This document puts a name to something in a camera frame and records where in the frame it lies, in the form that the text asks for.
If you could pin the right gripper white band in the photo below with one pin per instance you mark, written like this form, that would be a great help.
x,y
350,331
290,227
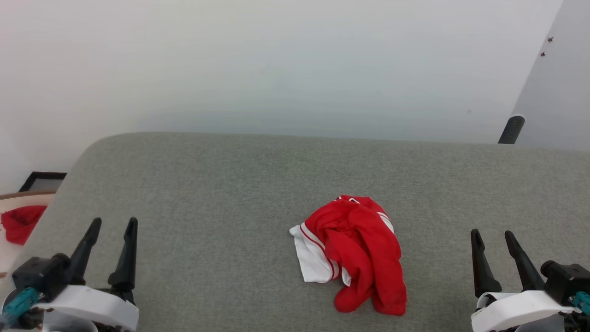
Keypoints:
x,y
511,309

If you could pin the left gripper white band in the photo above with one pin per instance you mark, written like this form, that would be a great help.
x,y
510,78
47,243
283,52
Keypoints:
x,y
92,306

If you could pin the red and white jersey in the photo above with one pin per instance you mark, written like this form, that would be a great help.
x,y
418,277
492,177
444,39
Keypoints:
x,y
359,240

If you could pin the red cloth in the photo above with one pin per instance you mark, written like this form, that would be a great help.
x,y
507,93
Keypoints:
x,y
20,223

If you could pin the grey partition panel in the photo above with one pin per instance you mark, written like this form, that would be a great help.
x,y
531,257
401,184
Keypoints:
x,y
557,83

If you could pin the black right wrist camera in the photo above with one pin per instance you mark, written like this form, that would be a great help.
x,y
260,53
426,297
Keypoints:
x,y
567,279

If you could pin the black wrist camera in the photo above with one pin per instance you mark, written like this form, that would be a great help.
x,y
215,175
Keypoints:
x,y
567,279
39,274

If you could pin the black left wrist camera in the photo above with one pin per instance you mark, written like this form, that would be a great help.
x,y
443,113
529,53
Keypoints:
x,y
39,274

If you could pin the black picture frame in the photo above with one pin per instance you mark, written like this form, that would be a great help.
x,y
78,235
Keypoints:
x,y
42,182

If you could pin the black post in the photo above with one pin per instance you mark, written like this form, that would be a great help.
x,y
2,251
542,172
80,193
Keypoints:
x,y
511,130

